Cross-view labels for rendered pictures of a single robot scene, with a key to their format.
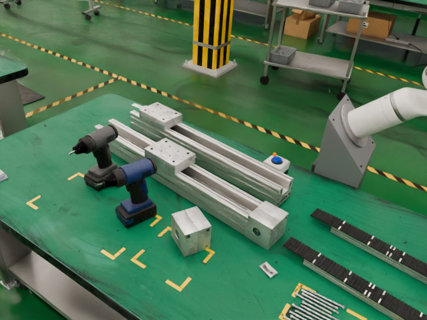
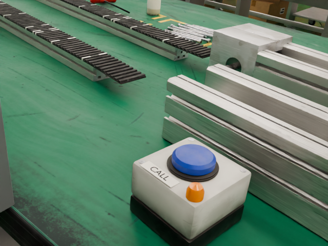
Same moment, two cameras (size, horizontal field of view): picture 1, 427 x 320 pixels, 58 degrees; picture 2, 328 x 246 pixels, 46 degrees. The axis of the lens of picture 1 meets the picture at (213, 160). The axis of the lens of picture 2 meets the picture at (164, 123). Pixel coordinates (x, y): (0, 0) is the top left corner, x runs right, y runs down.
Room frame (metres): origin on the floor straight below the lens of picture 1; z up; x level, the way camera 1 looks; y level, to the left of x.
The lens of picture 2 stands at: (1.56, -0.25, 1.05)
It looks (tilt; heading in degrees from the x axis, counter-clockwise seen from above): 29 degrees down; 186
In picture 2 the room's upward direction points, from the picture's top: 5 degrees clockwise
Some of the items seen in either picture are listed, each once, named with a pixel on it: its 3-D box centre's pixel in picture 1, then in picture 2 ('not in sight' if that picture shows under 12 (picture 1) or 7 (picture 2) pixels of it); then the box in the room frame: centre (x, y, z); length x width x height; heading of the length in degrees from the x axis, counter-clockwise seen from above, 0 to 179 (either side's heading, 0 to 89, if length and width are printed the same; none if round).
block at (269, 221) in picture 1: (268, 223); (244, 61); (0.92, -0.20, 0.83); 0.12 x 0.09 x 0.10; 142
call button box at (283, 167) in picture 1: (274, 167); (194, 187); (1.26, -0.25, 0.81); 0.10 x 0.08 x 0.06; 142
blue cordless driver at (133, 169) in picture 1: (127, 195); not in sight; (0.93, 0.27, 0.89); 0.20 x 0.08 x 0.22; 131
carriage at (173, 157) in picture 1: (169, 158); not in sight; (1.18, 0.16, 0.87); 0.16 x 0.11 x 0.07; 52
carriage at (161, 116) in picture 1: (160, 118); not in sight; (1.49, 0.25, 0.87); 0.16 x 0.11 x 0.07; 52
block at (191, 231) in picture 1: (194, 229); not in sight; (0.86, 0.04, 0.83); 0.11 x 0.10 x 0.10; 121
